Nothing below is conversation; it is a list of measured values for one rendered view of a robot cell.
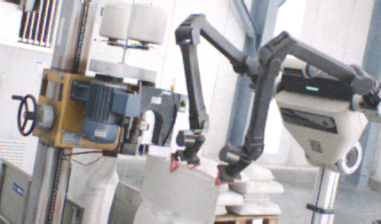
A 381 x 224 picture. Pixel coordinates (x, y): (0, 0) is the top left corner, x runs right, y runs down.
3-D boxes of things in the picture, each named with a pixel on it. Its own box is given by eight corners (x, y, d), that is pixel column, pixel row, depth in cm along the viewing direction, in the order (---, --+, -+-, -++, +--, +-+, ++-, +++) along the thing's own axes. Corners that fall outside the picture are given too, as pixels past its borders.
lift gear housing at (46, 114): (51, 132, 234) (56, 106, 234) (40, 131, 231) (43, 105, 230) (42, 127, 242) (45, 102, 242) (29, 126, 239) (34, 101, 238)
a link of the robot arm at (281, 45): (288, 35, 179) (276, 21, 187) (265, 68, 184) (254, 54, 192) (377, 81, 201) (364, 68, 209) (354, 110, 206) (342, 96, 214)
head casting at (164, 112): (171, 147, 271) (182, 87, 270) (130, 143, 255) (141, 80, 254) (138, 135, 294) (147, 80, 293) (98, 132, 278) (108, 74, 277)
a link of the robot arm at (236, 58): (201, 5, 221) (184, 7, 228) (187, 35, 217) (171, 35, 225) (262, 62, 249) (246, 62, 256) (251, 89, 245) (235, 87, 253)
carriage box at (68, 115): (120, 151, 252) (132, 84, 250) (52, 147, 230) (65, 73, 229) (93, 140, 271) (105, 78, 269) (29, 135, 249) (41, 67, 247)
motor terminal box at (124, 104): (137, 123, 228) (142, 95, 227) (124, 122, 219) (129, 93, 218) (121, 119, 231) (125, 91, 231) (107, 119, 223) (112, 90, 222)
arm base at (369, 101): (372, 84, 216) (358, 108, 213) (364, 70, 212) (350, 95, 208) (392, 86, 210) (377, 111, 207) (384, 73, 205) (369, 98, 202)
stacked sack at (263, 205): (282, 218, 598) (285, 204, 597) (240, 220, 555) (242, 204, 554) (255, 207, 631) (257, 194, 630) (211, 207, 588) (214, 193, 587)
